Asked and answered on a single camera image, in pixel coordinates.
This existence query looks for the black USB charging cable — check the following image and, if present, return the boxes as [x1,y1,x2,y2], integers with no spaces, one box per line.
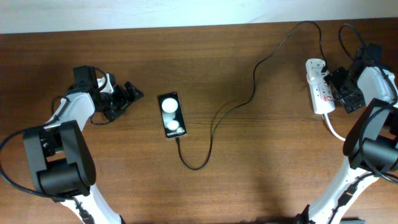
[174,20,328,171]

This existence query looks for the black USB charger plug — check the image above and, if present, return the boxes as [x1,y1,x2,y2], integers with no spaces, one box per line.
[321,64,328,73]

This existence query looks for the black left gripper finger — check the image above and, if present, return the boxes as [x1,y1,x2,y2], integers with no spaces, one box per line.
[124,82,144,101]
[104,105,127,121]

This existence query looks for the white power strip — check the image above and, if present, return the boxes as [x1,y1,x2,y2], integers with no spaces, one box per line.
[305,58,335,114]

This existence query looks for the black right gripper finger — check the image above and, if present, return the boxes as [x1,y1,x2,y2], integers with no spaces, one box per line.
[323,67,349,90]
[341,95,365,113]

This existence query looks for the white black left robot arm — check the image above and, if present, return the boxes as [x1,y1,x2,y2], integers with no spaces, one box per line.
[23,65,144,223]

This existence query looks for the black flip smartphone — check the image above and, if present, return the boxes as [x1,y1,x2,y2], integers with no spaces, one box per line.
[157,92,187,139]

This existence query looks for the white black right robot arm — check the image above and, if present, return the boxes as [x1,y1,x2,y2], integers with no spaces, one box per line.
[294,44,397,223]

